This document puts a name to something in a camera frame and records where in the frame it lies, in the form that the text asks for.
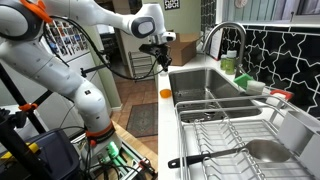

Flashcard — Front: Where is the steel spoon with black handle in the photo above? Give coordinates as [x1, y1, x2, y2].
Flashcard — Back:
[167, 139, 293, 169]

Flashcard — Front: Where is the white sponge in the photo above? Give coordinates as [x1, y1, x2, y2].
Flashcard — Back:
[245, 79, 267, 96]

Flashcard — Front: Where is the patterned floor mat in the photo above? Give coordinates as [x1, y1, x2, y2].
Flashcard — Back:
[125, 102, 159, 139]

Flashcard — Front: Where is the tall green soap bottle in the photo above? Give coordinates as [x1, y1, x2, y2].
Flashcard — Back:
[225, 49, 238, 76]

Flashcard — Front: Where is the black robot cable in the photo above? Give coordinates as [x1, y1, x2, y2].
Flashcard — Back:
[43, 14, 164, 82]

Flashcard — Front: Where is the kitchen window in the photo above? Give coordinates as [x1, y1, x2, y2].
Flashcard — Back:
[221, 0, 320, 26]

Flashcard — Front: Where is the red and white scrubber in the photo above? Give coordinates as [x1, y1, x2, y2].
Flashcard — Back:
[265, 88, 295, 108]

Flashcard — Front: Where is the dark framed picture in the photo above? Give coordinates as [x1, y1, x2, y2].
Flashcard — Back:
[128, 0, 145, 14]

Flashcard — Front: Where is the brown cardboard box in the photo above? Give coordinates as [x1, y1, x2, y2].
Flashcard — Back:
[166, 32, 201, 67]

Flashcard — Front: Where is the short green soap bottle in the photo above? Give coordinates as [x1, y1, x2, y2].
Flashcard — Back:
[219, 53, 229, 71]

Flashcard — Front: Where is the yellow tool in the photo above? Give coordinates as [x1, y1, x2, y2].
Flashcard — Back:
[0, 142, 41, 161]

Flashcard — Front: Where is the stainless steel sink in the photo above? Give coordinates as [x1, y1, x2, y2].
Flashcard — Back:
[168, 66, 264, 124]

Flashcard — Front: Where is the wooden platform board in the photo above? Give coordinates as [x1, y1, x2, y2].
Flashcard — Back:
[111, 120, 159, 164]

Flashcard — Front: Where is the grey utensil holder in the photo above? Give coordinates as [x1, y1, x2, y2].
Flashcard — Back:
[276, 109, 320, 180]

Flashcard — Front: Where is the black white patterned wall art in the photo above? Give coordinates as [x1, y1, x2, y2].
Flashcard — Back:
[163, 0, 181, 11]

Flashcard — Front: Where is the round white wall clock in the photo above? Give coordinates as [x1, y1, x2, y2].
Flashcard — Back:
[234, 0, 249, 9]

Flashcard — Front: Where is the white fridge with photos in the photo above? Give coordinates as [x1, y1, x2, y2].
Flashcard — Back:
[0, 19, 113, 138]

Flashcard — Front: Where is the robot base mounting frame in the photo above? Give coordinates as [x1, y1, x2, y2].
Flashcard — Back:
[71, 129, 158, 180]

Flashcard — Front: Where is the metal wire dish rack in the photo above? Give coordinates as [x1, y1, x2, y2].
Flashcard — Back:
[174, 94, 320, 180]

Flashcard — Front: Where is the dark blue bin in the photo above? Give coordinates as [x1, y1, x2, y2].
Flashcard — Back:
[0, 128, 81, 180]

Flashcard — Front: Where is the curved steel kitchen faucet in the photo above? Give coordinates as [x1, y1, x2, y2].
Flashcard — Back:
[201, 21, 248, 79]

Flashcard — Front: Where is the green sponge holder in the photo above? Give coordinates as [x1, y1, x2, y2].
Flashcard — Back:
[233, 73, 254, 90]

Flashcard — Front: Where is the black camera tripod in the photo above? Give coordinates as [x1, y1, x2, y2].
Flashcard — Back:
[0, 63, 54, 180]

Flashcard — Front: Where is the white paper card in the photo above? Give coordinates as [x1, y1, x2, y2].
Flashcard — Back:
[209, 28, 224, 61]

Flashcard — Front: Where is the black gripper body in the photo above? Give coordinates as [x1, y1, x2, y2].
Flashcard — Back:
[139, 43, 170, 59]

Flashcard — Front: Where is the orange plastic bowl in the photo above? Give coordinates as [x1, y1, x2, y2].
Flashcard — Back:
[159, 88, 173, 99]

